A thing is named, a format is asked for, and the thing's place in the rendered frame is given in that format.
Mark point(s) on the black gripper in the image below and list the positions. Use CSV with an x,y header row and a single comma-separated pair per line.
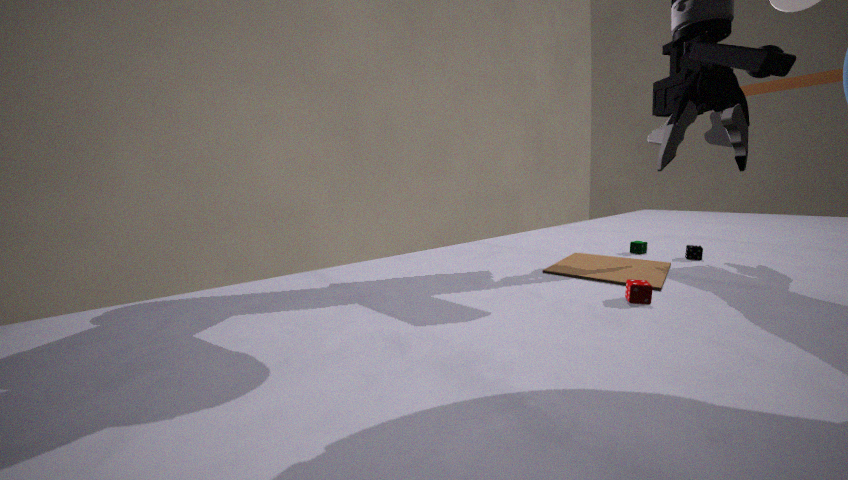
x,y
704,87

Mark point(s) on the red die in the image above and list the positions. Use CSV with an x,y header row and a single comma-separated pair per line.
x,y
638,292

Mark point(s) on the green die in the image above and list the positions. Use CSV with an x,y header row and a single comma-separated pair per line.
x,y
638,247

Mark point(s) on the black die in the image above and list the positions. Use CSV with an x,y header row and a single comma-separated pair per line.
x,y
694,252

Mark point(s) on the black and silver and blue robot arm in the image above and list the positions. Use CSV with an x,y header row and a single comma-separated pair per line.
x,y
759,62

